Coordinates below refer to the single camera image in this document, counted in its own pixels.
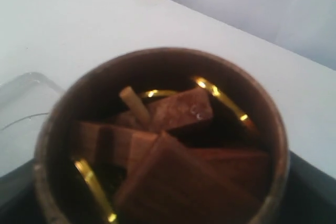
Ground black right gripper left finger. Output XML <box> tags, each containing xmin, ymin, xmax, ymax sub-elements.
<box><xmin>1</xmin><ymin>161</ymin><xmax>46</xmax><ymax>223</ymax></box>

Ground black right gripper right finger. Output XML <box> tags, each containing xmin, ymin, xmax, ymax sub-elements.
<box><xmin>278</xmin><ymin>152</ymin><xmax>335</xmax><ymax>224</ymax></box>

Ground brown wooden cup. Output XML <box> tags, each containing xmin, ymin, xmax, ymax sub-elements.
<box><xmin>34</xmin><ymin>48</ymin><xmax>290</xmax><ymax>223</ymax></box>

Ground wooden blocks and gold rings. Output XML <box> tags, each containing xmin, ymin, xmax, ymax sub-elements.
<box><xmin>70</xmin><ymin>76</ymin><xmax>271</xmax><ymax>224</ymax></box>

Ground clear plastic tray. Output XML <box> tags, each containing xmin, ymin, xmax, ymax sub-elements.
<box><xmin>1</xmin><ymin>72</ymin><xmax>64</xmax><ymax>129</ymax></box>

